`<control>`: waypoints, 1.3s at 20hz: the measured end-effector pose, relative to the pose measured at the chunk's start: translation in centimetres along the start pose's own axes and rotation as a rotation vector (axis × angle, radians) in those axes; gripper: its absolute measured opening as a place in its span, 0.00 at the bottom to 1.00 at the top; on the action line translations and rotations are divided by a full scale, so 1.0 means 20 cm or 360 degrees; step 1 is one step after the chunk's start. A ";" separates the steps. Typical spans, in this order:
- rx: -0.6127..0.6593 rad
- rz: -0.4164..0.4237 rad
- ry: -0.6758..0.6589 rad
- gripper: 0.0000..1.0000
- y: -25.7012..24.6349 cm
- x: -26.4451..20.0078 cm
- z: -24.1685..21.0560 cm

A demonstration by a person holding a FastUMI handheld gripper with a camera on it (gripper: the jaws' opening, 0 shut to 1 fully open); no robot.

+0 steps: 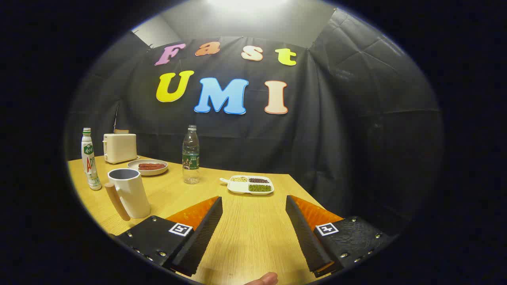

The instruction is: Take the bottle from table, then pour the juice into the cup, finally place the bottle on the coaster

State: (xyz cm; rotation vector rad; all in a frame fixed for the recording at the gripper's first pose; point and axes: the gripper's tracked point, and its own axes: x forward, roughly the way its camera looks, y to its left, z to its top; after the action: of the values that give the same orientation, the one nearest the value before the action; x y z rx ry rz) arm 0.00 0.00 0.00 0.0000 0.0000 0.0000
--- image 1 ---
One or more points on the white juice bottle green label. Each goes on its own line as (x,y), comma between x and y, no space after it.
(89,158)

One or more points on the clear plastic water bottle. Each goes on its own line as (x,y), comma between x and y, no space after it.
(191,158)

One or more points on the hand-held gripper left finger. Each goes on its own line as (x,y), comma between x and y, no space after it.
(198,241)

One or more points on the red meat slices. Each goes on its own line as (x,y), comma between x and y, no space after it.
(151,166)

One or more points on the bread slice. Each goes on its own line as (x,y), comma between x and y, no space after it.
(121,131)

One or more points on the white divided dish with beans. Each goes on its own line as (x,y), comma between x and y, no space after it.
(237,187)

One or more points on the wooden table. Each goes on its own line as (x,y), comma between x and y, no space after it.
(249,221)

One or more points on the cream toaster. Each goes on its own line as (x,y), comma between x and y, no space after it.
(120,147)

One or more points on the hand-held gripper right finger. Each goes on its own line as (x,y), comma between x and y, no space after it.
(307,237)

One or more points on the round white plate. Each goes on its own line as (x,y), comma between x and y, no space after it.
(147,172)

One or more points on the black backdrop cloth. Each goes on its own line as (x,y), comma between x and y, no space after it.
(336,138)

